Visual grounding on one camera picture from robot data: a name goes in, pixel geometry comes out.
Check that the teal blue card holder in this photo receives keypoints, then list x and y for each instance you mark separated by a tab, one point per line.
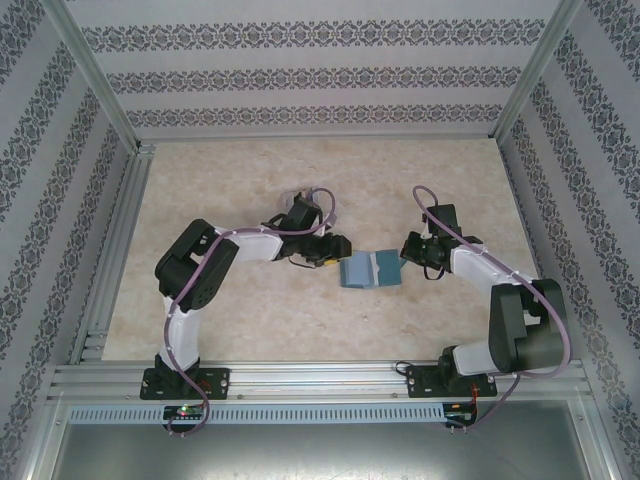
385	270

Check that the clear acrylic card stand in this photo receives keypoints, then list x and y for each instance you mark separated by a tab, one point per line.
287	196

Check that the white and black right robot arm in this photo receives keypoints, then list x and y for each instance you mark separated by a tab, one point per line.
475	270

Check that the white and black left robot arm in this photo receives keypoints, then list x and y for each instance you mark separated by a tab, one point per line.
185	325

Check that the thin aluminium cross beam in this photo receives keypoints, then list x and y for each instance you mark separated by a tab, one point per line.
320	136

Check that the small dark circuit board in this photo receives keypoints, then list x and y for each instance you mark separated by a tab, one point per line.
460	415

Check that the grey metal sheet panel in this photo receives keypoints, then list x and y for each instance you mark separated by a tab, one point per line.
320	455

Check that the circuit board with green light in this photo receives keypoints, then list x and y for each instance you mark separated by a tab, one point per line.
185	411

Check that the long aluminium mounting rail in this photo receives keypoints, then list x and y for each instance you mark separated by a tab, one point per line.
320	380

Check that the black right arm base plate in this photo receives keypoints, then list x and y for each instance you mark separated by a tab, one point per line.
420	382

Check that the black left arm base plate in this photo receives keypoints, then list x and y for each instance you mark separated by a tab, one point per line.
220	382

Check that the aluminium side rail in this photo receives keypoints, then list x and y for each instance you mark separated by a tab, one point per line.
135	180

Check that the aluminium frame post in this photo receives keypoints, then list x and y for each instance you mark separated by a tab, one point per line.
600	435
102	85
50	435
531	75

